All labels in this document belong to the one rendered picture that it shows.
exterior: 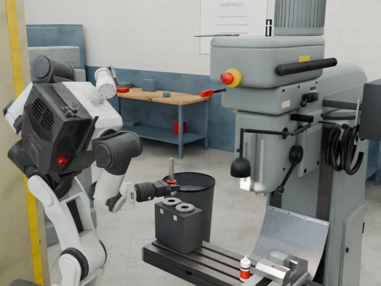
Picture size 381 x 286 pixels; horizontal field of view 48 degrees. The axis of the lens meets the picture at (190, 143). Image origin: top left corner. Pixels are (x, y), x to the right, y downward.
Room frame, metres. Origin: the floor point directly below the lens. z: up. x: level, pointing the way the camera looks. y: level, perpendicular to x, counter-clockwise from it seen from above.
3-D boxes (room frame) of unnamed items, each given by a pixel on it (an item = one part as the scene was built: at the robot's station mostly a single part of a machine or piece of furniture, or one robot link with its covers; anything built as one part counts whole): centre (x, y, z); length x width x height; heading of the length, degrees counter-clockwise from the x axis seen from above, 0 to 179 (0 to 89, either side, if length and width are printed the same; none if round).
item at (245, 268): (1.58, -0.23, 0.97); 0.04 x 0.04 x 0.11
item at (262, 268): (1.49, -0.32, 1.00); 0.12 x 0.06 x 0.04; 50
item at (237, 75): (1.41, -0.14, 1.76); 0.06 x 0.02 x 0.06; 52
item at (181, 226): (1.89, 0.06, 1.01); 0.22 x 0.12 x 0.20; 42
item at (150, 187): (1.89, 0.17, 1.18); 0.13 x 0.12 x 0.10; 29
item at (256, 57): (1.60, -0.29, 1.81); 0.47 x 0.26 x 0.16; 142
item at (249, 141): (1.51, -0.21, 1.45); 0.04 x 0.04 x 0.21; 52
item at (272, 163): (1.60, -0.28, 1.47); 0.21 x 0.19 x 0.32; 52
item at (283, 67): (1.53, -0.42, 1.79); 0.45 x 0.04 x 0.04; 142
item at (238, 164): (1.43, -0.18, 1.45); 0.07 x 0.07 x 0.06
